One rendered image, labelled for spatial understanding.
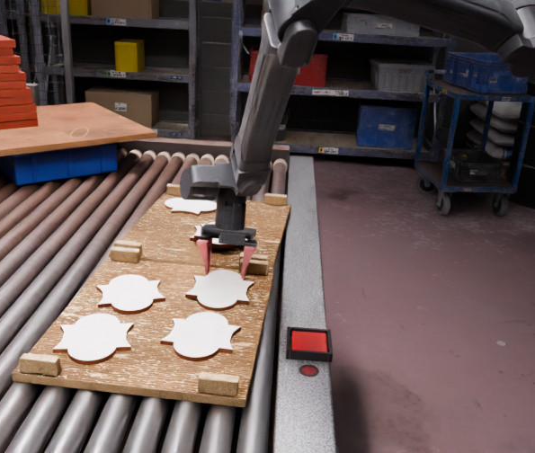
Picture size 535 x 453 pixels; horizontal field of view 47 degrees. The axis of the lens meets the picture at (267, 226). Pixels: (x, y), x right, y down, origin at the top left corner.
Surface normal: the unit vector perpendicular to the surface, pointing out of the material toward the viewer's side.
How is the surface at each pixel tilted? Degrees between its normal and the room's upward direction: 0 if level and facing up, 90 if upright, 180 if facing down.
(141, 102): 90
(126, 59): 90
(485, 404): 0
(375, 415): 0
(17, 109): 90
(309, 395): 0
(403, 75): 96
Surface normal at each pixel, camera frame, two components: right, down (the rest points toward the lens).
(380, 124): -0.10, 0.37
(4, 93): 0.62, 0.33
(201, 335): 0.05, -0.92
